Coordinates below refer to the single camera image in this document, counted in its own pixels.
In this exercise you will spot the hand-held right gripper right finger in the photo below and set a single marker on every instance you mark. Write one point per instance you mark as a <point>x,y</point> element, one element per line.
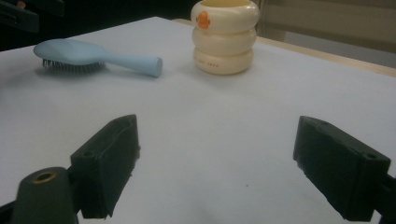
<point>339,168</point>

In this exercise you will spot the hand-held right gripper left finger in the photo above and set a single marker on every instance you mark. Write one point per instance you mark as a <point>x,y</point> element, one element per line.
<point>106,165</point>

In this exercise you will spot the cream ringed cup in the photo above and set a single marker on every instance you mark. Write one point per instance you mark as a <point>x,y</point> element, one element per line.
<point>224,43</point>

